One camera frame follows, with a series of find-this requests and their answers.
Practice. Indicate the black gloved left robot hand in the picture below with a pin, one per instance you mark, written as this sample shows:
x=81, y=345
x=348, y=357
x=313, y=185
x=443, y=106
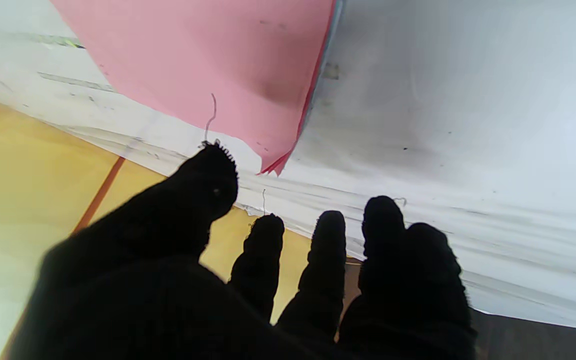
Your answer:
x=143, y=280

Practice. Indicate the pink paper document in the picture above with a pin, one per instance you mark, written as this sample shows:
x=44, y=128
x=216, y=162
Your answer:
x=208, y=65

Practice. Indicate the printed living room backdrop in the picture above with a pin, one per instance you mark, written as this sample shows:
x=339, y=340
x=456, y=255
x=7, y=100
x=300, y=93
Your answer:
x=18, y=175

